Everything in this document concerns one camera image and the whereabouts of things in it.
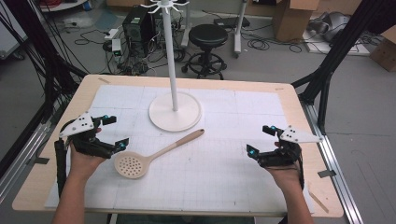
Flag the thin wooden stick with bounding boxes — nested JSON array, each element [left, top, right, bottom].
[[307, 189, 330, 215]]

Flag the white grid mat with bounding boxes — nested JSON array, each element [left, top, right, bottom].
[[44, 84, 316, 217]]

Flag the person's left hand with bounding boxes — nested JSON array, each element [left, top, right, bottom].
[[68, 144, 107, 182]]

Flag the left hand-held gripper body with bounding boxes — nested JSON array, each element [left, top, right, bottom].
[[59, 111, 115, 160]]

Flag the white rack stand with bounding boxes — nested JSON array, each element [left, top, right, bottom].
[[139, 0, 204, 133]]

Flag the large cardboard box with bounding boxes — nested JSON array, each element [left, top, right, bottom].
[[272, 0, 320, 43]]

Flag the beige slotted spoon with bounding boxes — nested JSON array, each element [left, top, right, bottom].
[[113, 128, 205, 180]]

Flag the person's right hand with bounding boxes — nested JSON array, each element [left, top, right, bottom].
[[267, 163, 303, 193]]

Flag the black flat box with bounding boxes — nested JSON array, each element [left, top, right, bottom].
[[213, 16, 251, 29]]

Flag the black metal frame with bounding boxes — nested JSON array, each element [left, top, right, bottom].
[[291, 0, 396, 135], [0, 0, 89, 178]]

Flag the coiled black floor cable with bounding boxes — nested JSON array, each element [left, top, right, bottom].
[[247, 30, 304, 54]]

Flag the white power strip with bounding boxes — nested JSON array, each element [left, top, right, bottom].
[[104, 28, 120, 41]]

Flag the white cabinet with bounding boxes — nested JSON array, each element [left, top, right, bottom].
[[0, 0, 28, 61]]

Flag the white box device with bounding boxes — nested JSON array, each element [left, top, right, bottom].
[[110, 38, 123, 57]]

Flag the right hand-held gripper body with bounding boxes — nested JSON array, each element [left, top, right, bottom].
[[257, 125, 324, 169]]

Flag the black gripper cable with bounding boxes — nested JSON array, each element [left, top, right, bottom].
[[295, 148, 305, 191]]

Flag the white stand leg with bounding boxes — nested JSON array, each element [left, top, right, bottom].
[[180, 0, 192, 49], [233, 0, 248, 59]]

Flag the aluminium rail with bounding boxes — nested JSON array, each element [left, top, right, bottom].
[[299, 102, 364, 224], [0, 120, 53, 204]]

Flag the round white table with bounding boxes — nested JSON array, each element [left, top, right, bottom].
[[39, 0, 89, 13]]

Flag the white floor board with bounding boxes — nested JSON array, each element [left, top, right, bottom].
[[303, 29, 372, 57]]

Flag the black computer tower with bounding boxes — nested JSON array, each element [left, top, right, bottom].
[[121, 5, 157, 58]]

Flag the black round stool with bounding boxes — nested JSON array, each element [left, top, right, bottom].
[[180, 23, 230, 81]]

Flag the grey device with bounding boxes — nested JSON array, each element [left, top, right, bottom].
[[307, 11, 352, 42]]

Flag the small cardboard box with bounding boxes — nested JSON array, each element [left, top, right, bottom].
[[369, 25, 396, 74]]

